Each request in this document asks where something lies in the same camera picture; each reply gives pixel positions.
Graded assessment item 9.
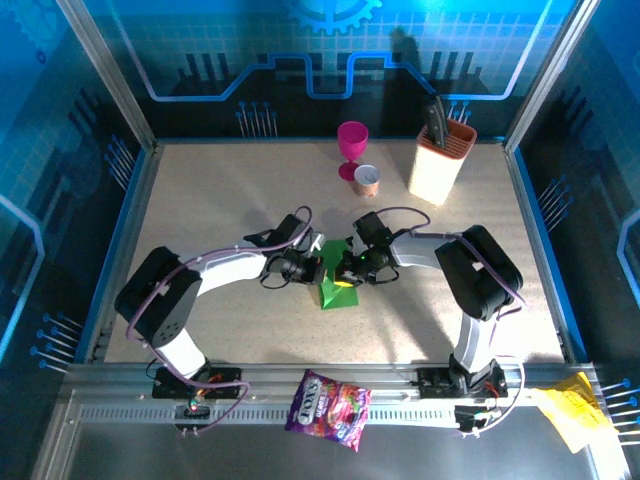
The tin can with silver lid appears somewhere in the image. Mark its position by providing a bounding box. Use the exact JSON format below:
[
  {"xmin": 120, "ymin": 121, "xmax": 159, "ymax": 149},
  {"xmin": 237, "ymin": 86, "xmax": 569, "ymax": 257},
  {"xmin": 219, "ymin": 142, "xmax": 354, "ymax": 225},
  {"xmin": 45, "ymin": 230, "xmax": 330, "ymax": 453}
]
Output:
[{"xmin": 353, "ymin": 164, "xmax": 382, "ymax": 199}]

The beige knife block orange top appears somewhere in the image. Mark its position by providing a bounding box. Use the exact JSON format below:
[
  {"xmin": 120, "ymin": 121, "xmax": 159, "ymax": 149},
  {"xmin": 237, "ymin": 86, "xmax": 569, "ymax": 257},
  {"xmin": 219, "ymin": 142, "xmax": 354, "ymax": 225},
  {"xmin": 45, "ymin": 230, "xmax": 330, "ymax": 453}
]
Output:
[{"xmin": 406, "ymin": 118, "xmax": 478, "ymax": 206}]

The pink plastic goblet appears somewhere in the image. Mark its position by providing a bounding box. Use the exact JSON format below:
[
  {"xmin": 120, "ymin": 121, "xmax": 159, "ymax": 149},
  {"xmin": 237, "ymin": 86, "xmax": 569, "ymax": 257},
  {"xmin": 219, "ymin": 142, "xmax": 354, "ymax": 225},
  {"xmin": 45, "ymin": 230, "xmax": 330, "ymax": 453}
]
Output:
[{"xmin": 336, "ymin": 121, "xmax": 370, "ymax": 181}]

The purple candy bag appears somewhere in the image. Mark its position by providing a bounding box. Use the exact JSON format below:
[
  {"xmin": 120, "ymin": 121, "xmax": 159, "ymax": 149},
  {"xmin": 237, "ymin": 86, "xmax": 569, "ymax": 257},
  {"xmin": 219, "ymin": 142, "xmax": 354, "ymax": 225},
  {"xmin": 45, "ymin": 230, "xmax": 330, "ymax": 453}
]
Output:
[{"xmin": 283, "ymin": 368, "xmax": 374, "ymax": 454}]

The aluminium front rail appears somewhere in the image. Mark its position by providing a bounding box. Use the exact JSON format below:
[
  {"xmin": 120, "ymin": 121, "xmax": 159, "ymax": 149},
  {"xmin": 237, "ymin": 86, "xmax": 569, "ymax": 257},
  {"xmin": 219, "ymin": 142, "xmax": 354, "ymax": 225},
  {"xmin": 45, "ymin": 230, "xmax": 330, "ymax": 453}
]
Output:
[{"xmin": 62, "ymin": 360, "xmax": 599, "ymax": 401}]

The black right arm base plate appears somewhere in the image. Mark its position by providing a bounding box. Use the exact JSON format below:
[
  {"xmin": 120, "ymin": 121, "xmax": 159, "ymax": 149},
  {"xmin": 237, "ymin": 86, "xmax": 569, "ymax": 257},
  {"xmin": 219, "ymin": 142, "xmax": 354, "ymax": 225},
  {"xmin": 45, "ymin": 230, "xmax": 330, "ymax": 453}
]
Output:
[{"xmin": 416, "ymin": 364, "xmax": 509, "ymax": 400}]

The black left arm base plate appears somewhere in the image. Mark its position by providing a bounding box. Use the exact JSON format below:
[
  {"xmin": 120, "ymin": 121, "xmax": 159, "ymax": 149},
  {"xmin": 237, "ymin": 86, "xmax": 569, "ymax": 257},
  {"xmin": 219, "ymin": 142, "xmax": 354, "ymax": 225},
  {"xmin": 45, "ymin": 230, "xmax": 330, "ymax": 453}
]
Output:
[{"xmin": 151, "ymin": 366, "xmax": 244, "ymax": 401}]

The slotted metal cable duct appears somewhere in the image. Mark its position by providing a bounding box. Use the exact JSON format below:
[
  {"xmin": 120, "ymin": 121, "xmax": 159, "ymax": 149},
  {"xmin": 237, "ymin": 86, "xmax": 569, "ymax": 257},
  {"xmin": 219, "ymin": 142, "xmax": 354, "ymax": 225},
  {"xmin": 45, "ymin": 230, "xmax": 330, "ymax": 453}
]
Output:
[{"xmin": 78, "ymin": 404, "xmax": 459, "ymax": 425}]

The black knife handle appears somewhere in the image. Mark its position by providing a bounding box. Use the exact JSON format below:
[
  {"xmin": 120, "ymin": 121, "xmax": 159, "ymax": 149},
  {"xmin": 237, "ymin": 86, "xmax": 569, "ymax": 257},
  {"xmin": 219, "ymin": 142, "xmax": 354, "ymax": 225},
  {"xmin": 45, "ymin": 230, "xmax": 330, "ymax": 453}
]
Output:
[{"xmin": 423, "ymin": 94, "xmax": 449, "ymax": 150}]

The aluminium side rail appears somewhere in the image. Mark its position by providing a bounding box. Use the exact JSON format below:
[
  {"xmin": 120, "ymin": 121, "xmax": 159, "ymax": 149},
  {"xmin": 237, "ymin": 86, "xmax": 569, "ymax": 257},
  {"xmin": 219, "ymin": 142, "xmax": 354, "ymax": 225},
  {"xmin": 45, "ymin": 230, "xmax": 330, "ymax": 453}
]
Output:
[
  {"xmin": 82, "ymin": 142, "xmax": 164, "ymax": 365},
  {"xmin": 501, "ymin": 142, "xmax": 589, "ymax": 365}
]

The aluminium corner post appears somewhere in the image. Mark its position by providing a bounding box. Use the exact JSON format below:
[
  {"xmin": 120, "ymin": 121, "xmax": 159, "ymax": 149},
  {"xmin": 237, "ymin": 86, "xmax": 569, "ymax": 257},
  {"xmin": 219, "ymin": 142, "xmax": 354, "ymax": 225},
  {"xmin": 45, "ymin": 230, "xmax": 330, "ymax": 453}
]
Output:
[
  {"xmin": 501, "ymin": 0, "xmax": 604, "ymax": 154},
  {"xmin": 53, "ymin": 0, "xmax": 161, "ymax": 154}
]

